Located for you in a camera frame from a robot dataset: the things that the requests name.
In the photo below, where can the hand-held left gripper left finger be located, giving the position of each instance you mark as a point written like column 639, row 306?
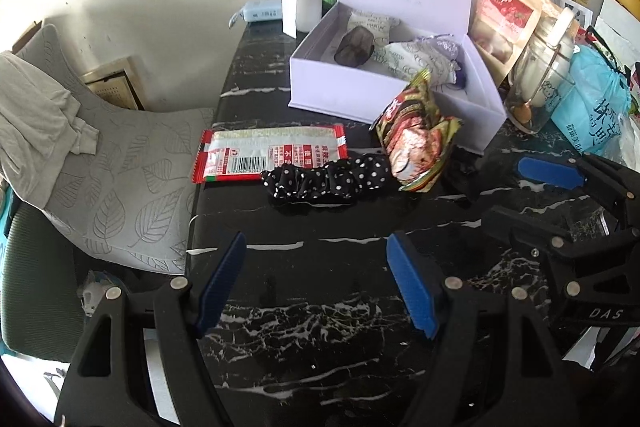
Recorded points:
column 220, row 277

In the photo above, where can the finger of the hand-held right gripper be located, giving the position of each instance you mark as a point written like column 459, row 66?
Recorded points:
column 530, row 227
column 550, row 172

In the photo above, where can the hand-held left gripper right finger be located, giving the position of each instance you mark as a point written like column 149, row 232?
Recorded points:
column 410, row 282

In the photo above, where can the red white snack packet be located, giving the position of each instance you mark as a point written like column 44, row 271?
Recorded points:
column 260, row 152

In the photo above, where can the black polka dot scrunchie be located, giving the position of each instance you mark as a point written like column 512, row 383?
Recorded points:
column 325, row 179

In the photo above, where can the brown green cereal packet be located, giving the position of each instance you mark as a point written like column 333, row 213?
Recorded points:
column 415, row 142

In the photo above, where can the purple sachet pouch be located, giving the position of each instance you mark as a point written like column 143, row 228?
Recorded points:
column 437, row 47

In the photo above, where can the white printed snack packet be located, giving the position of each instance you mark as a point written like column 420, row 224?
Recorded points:
column 415, row 64
column 372, row 24

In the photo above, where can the blue plastic bag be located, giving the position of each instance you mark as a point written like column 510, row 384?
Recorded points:
column 590, row 102

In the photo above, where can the glass jar with white lid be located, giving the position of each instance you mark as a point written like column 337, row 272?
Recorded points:
column 542, row 77

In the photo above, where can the grey leaf pattern pillow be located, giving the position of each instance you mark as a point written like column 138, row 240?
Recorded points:
column 135, row 167

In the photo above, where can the red dried fruit pouch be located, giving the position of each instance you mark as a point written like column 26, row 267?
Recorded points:
column 505, row 22

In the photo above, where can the white paper bag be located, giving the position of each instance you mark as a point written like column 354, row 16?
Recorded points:
column 617, row 22

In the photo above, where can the brown kraft pouch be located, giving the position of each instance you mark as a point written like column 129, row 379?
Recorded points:
column 550, row 4

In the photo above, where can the green office chair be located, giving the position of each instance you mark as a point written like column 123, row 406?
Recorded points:
column 35, row 287

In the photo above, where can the grey garment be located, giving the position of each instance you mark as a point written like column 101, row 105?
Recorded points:
column 35, row 117

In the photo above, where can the light blue device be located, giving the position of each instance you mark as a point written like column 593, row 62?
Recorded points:
column 260, row 12

